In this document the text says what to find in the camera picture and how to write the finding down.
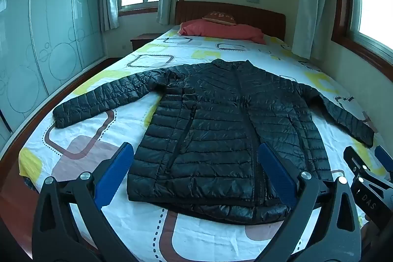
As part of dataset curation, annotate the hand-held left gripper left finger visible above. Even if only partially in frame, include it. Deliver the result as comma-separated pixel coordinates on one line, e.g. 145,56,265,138
31,142,135,262

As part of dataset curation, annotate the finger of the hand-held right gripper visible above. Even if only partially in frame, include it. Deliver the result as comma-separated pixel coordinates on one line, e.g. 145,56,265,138
375,146,393,181
343,146,370,178

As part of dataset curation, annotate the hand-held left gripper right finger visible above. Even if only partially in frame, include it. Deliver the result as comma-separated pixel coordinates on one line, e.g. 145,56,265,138
255,142,362,262

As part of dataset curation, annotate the black puffer jacket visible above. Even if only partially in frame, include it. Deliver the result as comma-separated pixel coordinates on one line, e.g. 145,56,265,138
53,59,376,223

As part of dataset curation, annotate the patterned bed sheet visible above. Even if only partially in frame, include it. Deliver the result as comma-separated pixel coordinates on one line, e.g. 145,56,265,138
18,24,393,262

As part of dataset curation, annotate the wooden nightstand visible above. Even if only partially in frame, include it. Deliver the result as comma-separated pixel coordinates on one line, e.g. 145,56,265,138
130,33,163,52

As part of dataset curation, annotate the red pillow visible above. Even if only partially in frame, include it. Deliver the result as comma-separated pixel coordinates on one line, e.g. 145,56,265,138
179,19,267,45

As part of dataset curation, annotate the glass door wardrobe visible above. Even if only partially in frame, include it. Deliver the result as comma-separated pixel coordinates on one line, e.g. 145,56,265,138
0,0,109,152

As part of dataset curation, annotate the wooden headboard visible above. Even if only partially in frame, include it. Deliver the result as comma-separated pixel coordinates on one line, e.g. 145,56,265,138
175,1,287,42

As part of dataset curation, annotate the patterned brown cushion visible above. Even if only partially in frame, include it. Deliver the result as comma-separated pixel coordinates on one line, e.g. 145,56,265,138
203,11,238,26

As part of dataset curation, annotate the large wooden frame window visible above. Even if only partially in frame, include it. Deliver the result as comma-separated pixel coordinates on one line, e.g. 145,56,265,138
331,0,393,82

